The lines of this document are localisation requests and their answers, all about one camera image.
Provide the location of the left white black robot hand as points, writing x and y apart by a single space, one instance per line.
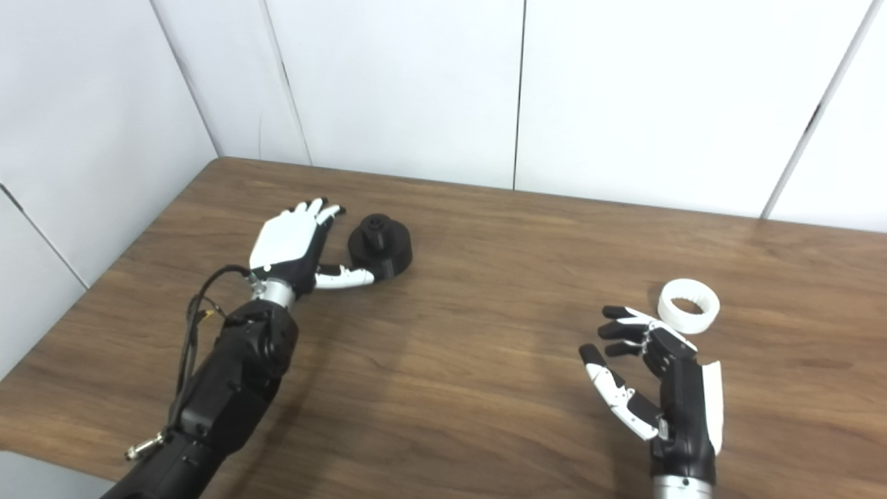
284 239

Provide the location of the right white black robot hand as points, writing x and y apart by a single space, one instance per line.
686 409

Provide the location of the round black plastic part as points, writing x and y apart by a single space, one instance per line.
388 253

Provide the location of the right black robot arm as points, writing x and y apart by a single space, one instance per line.
682 489

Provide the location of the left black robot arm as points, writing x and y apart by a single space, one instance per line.
235 374

